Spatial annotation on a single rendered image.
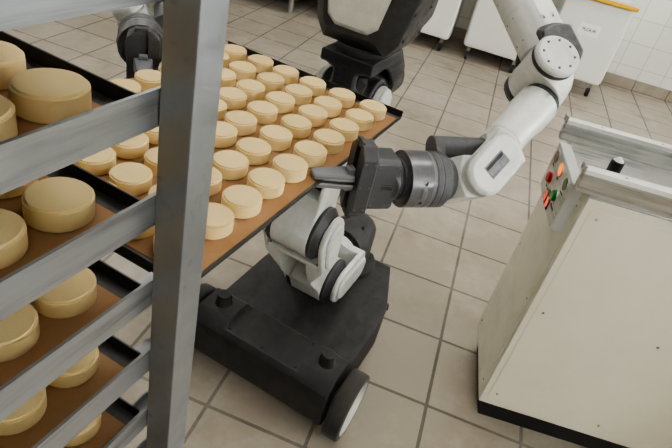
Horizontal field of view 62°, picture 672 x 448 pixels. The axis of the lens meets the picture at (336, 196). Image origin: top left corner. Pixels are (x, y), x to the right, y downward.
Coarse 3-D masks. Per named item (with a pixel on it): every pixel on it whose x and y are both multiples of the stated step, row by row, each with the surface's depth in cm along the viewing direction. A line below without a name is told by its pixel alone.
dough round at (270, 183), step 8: (256, 168) 75; (264, 168) 76; (248, 176) 74; (256, 176) 74; (264, 176) 74; (272, 176) 74; (280, 176) 75; (248, 184) 73; (256, 184) 72; (264, 184) 72; (272, 184) 73; (280, 184) 73; (264, 192) 72; (272, 192) 73; (280, 192) 74
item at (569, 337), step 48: (576, 144) 154; (528, 240) 166; (576, 240) 136; (624, 240) 133; (528, 288) 153; (576, 288) 143; (624, 288) 140; (480, 336) 189; (528, 336) 154; (576, 336) 150; (624, 336) 147; (480, 384) 173; (528, 384) 162; (576, 384) 159; (624, 384) 155; (576, 432) 172; (624, 432) 164
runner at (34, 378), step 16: (144, 288) 48; (128, 304) 47; (144, 304) 49; (96, 320) 44; (112, 320) 46; (128, 320) 48; (80, 336) 43; (96, 336) 45; (48, 352) 40; (64, 352) 42; (80, 352) 44; (32, 368) 39; (48, 368) 41; (64, 368) 43; (16, 384) 38; (32, 384) 40; (48, 384) 42; (0, 400) 38; (16, 400) 39; (0, 416) 38
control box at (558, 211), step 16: (560, 144) 153; (560, 160) 148; (544, 176) 159; (560, 176) 145; (576, 176) 138; (544, 192) 154; (560, 192) 141; (576, 192) 135; (560, 208) 138; (560, 224) 140
